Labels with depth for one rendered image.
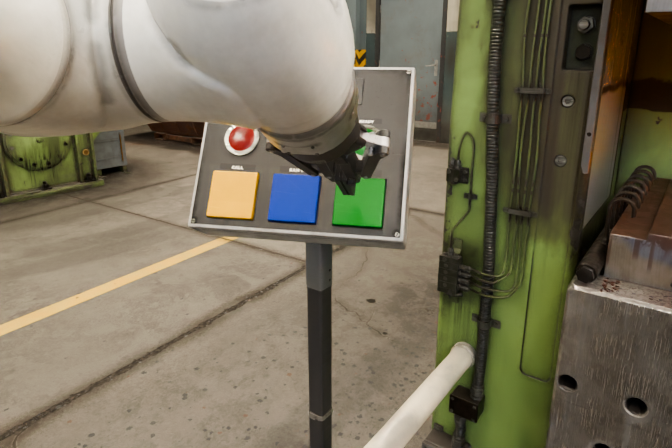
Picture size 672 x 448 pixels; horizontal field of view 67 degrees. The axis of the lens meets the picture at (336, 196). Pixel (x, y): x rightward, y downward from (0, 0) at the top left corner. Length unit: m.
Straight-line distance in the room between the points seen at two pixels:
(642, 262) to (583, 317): 0.11
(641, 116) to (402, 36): 6.35
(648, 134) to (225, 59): 1.08
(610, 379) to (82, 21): 0.75
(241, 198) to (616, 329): 0.56
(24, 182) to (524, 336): 4.55
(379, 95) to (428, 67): 6.48
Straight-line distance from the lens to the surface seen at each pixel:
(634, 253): 0.81
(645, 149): 1.26
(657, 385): 0.82
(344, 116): 0.39
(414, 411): 0.94
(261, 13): 0.26
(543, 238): 0.99
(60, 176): 5.19
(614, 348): 0.80
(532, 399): 1.13
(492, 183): 0.96
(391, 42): 7.54
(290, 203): 0.77
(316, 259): 0.93
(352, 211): 0.75
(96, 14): 0.34
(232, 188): 0.81
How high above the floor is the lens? 1.22
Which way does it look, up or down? 16 degrees down
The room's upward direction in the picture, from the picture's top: straight up
